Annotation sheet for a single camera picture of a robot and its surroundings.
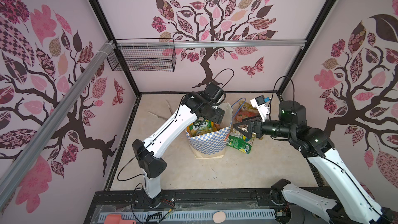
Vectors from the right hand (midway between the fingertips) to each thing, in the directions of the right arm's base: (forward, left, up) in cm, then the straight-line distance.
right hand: (239, 122), depth 60 cm
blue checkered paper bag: (0, +10, -19) cm, 22 cm away
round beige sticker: (-28, +8, -36) cm, 46 cm away
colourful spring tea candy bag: (+12, +15, -22) cm, 29 cm away
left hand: (+10, +10, -10) cm, 17 cm away
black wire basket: (+75, +61, -18) cm, 99 cm away
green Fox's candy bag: (+9, -8, -34) cm, 36 cm away
